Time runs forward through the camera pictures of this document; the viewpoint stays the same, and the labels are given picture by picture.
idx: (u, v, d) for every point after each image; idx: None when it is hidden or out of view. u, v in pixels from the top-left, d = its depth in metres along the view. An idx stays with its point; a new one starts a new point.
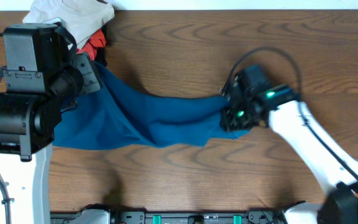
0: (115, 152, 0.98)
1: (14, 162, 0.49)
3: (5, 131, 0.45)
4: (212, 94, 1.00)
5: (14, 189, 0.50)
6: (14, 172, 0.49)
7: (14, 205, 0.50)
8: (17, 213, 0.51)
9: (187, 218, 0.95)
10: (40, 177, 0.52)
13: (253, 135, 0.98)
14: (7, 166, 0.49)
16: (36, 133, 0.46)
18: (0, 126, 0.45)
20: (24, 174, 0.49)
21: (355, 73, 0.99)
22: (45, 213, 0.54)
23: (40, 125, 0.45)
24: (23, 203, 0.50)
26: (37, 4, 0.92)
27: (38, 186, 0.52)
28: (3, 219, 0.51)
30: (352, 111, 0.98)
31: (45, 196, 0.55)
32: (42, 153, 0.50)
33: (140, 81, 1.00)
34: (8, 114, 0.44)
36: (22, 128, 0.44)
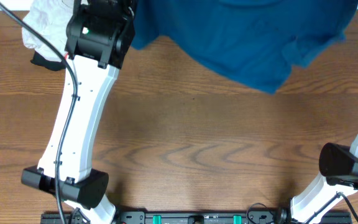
0: (117, 151, 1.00)
1: (91, 67, 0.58)
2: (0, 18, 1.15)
3: (94, 43, 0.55)
4: (215, 94, 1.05)
5: (85, 89, 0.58)
6: (87, 75, 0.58)
7: (79, 104, 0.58)
8: (78, 111, 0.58)
9: (187, 218, 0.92)
10: (98, 102, 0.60)
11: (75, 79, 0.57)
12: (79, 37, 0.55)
13: (253, 135, 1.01)
14: (83, 68, 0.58)
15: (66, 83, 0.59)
16: (114, 55, 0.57)
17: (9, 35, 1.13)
18: (90, 38, 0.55)
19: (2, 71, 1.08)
20: (95, 78, 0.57)
21: (348, 75, 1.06)
22: (82, 162, 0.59)
23: (119, 48, 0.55)
24: (87, 107, 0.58)
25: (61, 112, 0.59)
26: (36, 4, 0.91)
27: (91, 119, 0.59)
28: (53, 153, 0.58)
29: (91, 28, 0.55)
30: (350, 110, 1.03)
31: (91, 140, 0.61)
32: (106, 81, 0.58)
33: (148, 81, 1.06)
34: (97, 32, 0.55)
36: (105, 45, 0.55)
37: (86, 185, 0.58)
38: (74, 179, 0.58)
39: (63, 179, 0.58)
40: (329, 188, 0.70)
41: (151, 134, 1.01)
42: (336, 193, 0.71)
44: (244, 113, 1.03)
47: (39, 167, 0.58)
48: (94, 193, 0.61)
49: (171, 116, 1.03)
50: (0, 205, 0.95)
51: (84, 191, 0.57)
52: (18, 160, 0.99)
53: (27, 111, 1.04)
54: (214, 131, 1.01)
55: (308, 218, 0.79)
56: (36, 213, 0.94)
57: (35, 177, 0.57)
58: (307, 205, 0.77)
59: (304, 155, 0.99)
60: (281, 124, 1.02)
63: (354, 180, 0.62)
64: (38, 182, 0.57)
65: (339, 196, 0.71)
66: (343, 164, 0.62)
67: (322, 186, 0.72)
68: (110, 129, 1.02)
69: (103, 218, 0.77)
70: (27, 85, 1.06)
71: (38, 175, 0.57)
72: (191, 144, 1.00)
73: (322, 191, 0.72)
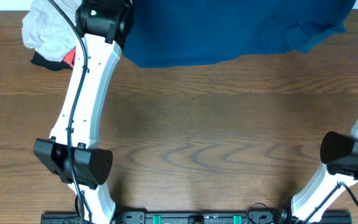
0: (116, 151, 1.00)
1: (100, 42, 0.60)
2: None
3: (99, 23, 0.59)
4: (215, 94, 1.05)
5: (94, 63, 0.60)
6: (97, 49, 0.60)
7: (89, 75, 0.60)
8: (88, 82, 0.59)
9: (187, 218, 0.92)
10: (105, 75, 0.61)
11: (86, 52, 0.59)
12: (87, 17, 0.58)
13: (254, 135, 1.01)
14: (93, 44, 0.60)
15: (77, 57, 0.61)
16: (117, 36, 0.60)
17: (9, 34, 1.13)
18: (97, 17, 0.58)
19: (3, 71, 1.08)
20: (102, 50, 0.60)
21: (348, 74, 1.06)
22: (92, 130, 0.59)
23: (123, 28, 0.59)
24: (96, 78, 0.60)
25: (72, 84, 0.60)
26: (36, 4, 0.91)
27: (100, 91, 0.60)
28: (65, 121, 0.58)
29: (98, 10, 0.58)
30: (351, 110, 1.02)
31: (98, 114, 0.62)
32: (113, 55, 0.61)
33: (148, 80, 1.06)
34: (103, 13, 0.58)
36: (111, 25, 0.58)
37: (96, 154, 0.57)
38: (86, 144, 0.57)
39: (74, 145, 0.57)
40: (328, 178, 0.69)
41: (151, 134, 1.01)
42: (337, 182, 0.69)
44: (245, 112, 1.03)
47: (51, 135, 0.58)
48: (102, 167, 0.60)
49: (171, 116, 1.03)
50: (0, 205, 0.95)
51: (94, 160, 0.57)
52: (18, 160, 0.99)
53: (27, 111, 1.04)
54: (214, 131, 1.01)
55: (309, 214, 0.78)
56: (36, 213, 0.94)
57: (48, 145, 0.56)
58: (309, 199, 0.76)
59: (305, 155, 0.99)
60: (281, 124, 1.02)
63: (354, 163, 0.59)
64: (50, 150, 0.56)
65: (339, 186, 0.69)
66: (339, 149, 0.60)
67: (324, 176, 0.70)
68: (110, 128, 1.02)
69: (103, 210, 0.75)
70: (28, 84, 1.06)
71: (50, 143, 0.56)
72: (192, 144, 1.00)
73: (322, 184, 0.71)
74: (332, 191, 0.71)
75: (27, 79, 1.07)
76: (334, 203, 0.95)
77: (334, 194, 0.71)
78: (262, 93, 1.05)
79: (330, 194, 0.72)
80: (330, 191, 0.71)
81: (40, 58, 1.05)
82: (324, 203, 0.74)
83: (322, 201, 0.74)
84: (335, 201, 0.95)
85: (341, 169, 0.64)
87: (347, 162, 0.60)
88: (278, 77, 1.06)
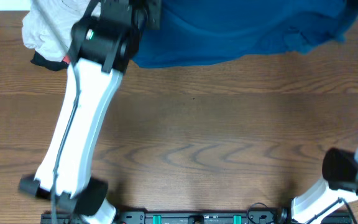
0: (116, 152, 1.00)
1: (95, 73, 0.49)
2: (0, 18, 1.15)
3: (96, 48, 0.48)
4: (215, 93, 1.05)
5: (86, 98, 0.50)
6: (92, 83, 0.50)
7: (79, 112, 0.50)
8: (78, 121, 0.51)
9: (187, 218, 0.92)
10: (98, 114, 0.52)
11: (77, 84, 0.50)
12: (82, 40, 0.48)
13: (253, 135, 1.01)
14: (87, 76, 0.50)
15: (68, 86, 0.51)
16: (118, 61, 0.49)
17: (9, 34, 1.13)
18: (95, 41, 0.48)
19: (3, 71, 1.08)
20: (96, 85, 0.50)
21: (348, 74, 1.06)
22: (81, 175, 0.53)
23: (124, 53, 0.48)
24: (87, 119, 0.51)
25: (59, 119, 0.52)
26: (38, 5, 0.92)
27: (92, 132, 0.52)
28: (50, 163, 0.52)
29: (96, 31, 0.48)
30: (351, 110, 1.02)
31: (90, 157, 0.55)
32: (109, 89, 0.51)
33: (148, 80, 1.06)
34: (102, 35, 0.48)
36: (110, 50, 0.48)
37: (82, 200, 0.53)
38: (71, 193, 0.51)
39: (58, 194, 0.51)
40: (330, 193, 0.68)
41: (151, 134, 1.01)
42: (337, 198, 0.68)
44: (244, 112, 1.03)
47: (36, 177, 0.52)
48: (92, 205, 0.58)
49: (171, 116, 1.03)
50: (0, 205, 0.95)
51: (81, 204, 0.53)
52: (18, 160, 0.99)
53: (27, 111, 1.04)
54: (214, 131, 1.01)
55: (308, 219, 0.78)
56: (36, 213, 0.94)
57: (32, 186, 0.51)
58: (309, 206, 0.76)
59: (305, 155, 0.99)
60: (281, 124, 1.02)
63: None
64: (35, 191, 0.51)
65: (340, 201, 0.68)
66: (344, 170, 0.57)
67: (325, 190, 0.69)
68: (110, 129, 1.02)
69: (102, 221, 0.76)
70: (28, 84, 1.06)
71: (35, 183, 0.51)
72: (192, 144, 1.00)
73: (323, 194, 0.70)
74: (332, 203, 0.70)
75: (27, 79, 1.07)
76: None
77: (334, 205, 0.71)
78: (262, 93, 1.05)
79: (330, 205, 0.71)
80: (330, 203, 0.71)
81: (40, 58, 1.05)
82: (324, 213, 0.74)
83: (322, 211, 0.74)
84: None
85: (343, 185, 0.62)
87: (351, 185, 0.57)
88: (278, 77, 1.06)
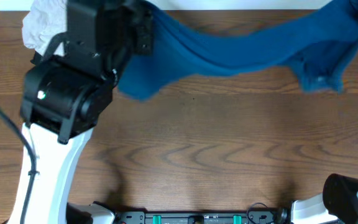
0: (115, 152, 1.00)
1: (50, 143, 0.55)
2: (0, 18, 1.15)
3: (51, 107, 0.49)
4: (215, 94, 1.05)
5: (43, 164, 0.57)
6: (47, 151, 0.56)
7: (38, 179, 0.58)
8: (38, 185, 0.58)
9: (187, 218, 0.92)
10: (60, 176, 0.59)
11: (33, 156, 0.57)
12: (35, 98, 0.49)
13: (253, 135, 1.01)
14: (41, 145, 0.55)
15: (25, 158, 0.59)
16: (80, 120, 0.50)
17: (9, 35, 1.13)
18: (48, 100, 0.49)
19: (3, 71, 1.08)
20: (52, 157, 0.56)
21: (348, 74, 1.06)
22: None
23: (86, 111, 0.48)
24: (46, 183, 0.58)
25: (22, 184, 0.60)
26: (38, 5, 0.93)
27: (56, 190, 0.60)
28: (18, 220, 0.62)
29: (49, 91, 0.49)
30: (351, 110, 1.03)
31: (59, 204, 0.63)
32: (68, 155, 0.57)
33: None
34: (59, 94, 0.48)
36: (68, 110, 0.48)
37: None
38: None
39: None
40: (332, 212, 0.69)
41: (151, 135, 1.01)
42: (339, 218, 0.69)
44: (244, 113, 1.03)
47: None
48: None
49: (171, 116, 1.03)
50: (0, 205, 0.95)
51: None
52: (18, 160, 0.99)
53: None
54: (214, 131, 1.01)
55: None
56: None
57: None
58: (310, 216, 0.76)
59: (305, 155, 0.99)
60: (281, 124, 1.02)
63: None
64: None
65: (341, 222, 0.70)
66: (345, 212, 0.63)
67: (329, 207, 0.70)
68: (110, 129, 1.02)
69: None
70: None
71: None
72: (191, 144, 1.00)
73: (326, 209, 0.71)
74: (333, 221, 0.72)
75: None
76: None
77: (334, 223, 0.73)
78: (262, 94, 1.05)
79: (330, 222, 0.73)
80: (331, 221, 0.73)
81: None
82: None
83: None
84: None
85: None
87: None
88: (278, 77, 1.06)
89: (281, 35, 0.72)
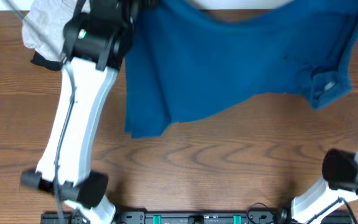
0: (115, 152, 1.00)
1: (91, 71, 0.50)
2: (0, 18, 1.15)
3: (89, 47, 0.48)
4: None
5: (84, 92, 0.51)
6: (88, 76, 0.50)
7: (78, 106, 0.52)
8: (77, 114, 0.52)
9: (187, 218, 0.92)
10: (97, 104, 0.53)
11: (72, 82, 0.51)
12: (73, 40, 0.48)
13: (253, 135, 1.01)
14: (83, 71, 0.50)
15: (63, 85, 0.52)
16: (112, 58, 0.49)
17: (9, 34, 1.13)
18: (86, 41, 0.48)
19: (3, 70, 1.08)
20: (91, 82, 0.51)
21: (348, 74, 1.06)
22: (81, 164, 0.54)
23: (118, 50, 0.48)
24: (86, 110, 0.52)
25: (57, 118, 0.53)
26: (37, 5, 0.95)
27: (89, 126, 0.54)
28: (50, 160, 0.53)
29: (87, 30, 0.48)
30: (352, 110, 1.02)
31: (90, 144, 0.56)
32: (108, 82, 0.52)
33: None
34: (94, 35, 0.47)
36: (103, 49, 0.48)
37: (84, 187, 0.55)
38: (73, 183, 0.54)
39: (61, 183, 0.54)
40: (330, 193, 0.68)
41: None
42: (337, 198, 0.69)
44: (245, 112, 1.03)
47: (37, 170, 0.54)
48: (89, 196, 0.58)
49: None
50: (0, 205, 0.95)
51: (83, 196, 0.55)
52: (18, 160, 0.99)
53: (27, 111, 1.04)
54: (214, 131, 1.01)
55: (308, 219, 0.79)
56: (36, 213, 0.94)
57: (33, 182, 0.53)
58: (309, 206, 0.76)
59: (305, 155, 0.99)
60: (282, 124, 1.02)
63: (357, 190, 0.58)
64: (36, 181, 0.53)
65: (340, 201, 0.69)
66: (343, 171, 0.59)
67: (325, 190, 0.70)
68: (110, 129, 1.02)
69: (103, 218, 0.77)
70: (28, 84, 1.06)
71: (35, 180, 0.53)
72: (192, 144, 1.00)
73: (324, 194, 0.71)
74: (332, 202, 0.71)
75: (27, 79, 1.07)
76: None
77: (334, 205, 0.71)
78: (262, 93, 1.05)
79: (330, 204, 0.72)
80: (330, 203, 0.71)
81: (40, 58, 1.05)
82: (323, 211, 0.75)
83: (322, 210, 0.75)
84: None
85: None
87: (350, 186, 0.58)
88: None
89: (268, 38, 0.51)
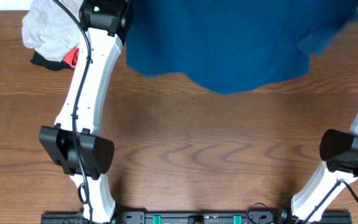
0: (115, 151, 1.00)
1: (103, 37, 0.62)
2: (0, 18, 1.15)
3: (102, 20, 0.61)
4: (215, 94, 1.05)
5: (97, 54, 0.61)
6: (101, 41, 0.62)
7: (92, 65, 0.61)
8: (92, 72, 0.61)
9: (187, 218, 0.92)
10: (107, 66, 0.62)
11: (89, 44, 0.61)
12: (89, 14, 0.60)
13: (253, 135, 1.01)
14: (97, 36, 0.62)
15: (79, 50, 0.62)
16: (120, 32, 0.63)
17: (9, 33, 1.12)
18: (100, 15, 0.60)
19: (3, 70, 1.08)
20: (104, 43, 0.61)
21: (348, 75, 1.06)
22: (96, 118, 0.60)
23: (125, 25, 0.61)
24: (100, 68, 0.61)
25: (75, 76, 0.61)
26: (36, 4, 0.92)
27: (102, 83, 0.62)
28: (69, 111, 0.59)
29: (101, 7, 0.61)
30: (351, 109, 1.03)
31: (100, 106, 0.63)
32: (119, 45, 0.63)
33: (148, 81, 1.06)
34: (106, 11, 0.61)
36: (113, 23, 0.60)
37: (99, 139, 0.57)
38: (89, 130, 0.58)
39: (79, 131, 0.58)
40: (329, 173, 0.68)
41: (151, 134, 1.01)
42: (336, 180, 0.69)
44: (245, 112, 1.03)
47: (56, 122, 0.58)
48: (104, 156, 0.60)
49: (171, 116, 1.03)
50: (0, 205, 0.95)
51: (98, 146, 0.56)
52: (18, 160, 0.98)
53: (27, 110, 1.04)
54: (214, 131, 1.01)
55: (309, 214, 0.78)
56: (36, 213, 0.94)
57: (53, 132, 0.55)
58: (308, 197, 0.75)
59: (304, 155, 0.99)
60: (282, 124, 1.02)
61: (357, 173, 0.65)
63: (354, 159, 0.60)
64: (55, 136, 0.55)
65: (339, 183, 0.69)
66: (339, 143, 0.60)
67: (324, 174, 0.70)
68: (110, 128, 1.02)
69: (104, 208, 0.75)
70: (28, 84, 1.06)
71: (55, 129, 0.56)
72: (191, 144, 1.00)
73: (322, 180, 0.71)
74: (332, 186, 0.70)
75: (27, 79, 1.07)
76: (333, 203, 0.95)
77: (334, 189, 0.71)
78: (262, 93, 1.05)
79: (330, 189, 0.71)
80: (330, 188, 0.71)
81: (40, 58, 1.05)
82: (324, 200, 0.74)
83: (322, 198, 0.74)
84: (334, 202, 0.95)
85: (340, 166, 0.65)
87: (348, 156, 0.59)
88: None
89: None
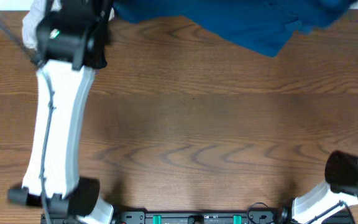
0: (115, 151, 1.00)
1: (66, 73, 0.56)
2: None
3: (63, 45, 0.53)
4: (215, 93, 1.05)
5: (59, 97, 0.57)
6: (64, 80, 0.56)
7: (56, 112, 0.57)
8: (56, 120, 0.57)
9: (187, 218, 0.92)
10: (76, 108, 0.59)
11: (50, 88, 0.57)
12: (46, 40, 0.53)
13: (254, 135, 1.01)
14: (58, 73, 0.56)
15: (41, 91, 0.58)
16: (87, 56, 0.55)
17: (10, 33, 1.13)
18: (59, 40, 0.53)
19: (4, 70, 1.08)
20: (68, 82, 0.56)
21: (348, 74, 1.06)
22: (66, 173, 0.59)
23: (92, 46, 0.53)
24: (65, 115, 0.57)
25: (38, 128, 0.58)
26: (37, 5, 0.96)
27: (71, 127, 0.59)
28: (36, 170, 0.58)
29: (59, 30, 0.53)
30: (352, 109, 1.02)
31: (73, 151, 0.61)
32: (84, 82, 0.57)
33: (148, 81, 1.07)
34: (66, 34, 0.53)
36: (77, 46, 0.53)
37: (71, 198, 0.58)
38: (61, 194, 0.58)
39: (50, 195, 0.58)
40: (330, 195, 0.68)
41: (150, 134, 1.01)
42: (339, 200, 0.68)
44: (245, 112, 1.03)
47: (23, 186, 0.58)
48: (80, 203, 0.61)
49: (171, 116, 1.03)
50: (0, 205, 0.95)
51: (71, 205, 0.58)
52: (19, 160, 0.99)
53: (27, 111, 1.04)
54: (214, 131, 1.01)
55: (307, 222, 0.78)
56: (36, 213, 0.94)
57: (22, 196, 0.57)
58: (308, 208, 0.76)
59: (305, 155, 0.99)
60: (282, 124, 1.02)
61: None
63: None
64: (25, 197, 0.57)
65: (341, 205, 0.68)
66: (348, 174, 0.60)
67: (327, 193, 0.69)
68: (110, 128, 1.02)
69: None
70: (28, 83, 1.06)
71: (23, 194, 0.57)
72: (191, 144, 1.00)
73: (325, 196, 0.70)
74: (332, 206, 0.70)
75: (27, 78, 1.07)
76: None
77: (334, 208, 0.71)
78: (262, 93, 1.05)
79: (330, 207, 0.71)
80: (330, 206, 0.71)
81: None
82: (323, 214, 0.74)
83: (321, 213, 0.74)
84: None
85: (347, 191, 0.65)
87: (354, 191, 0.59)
88: (278, 76, 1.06)
89: None
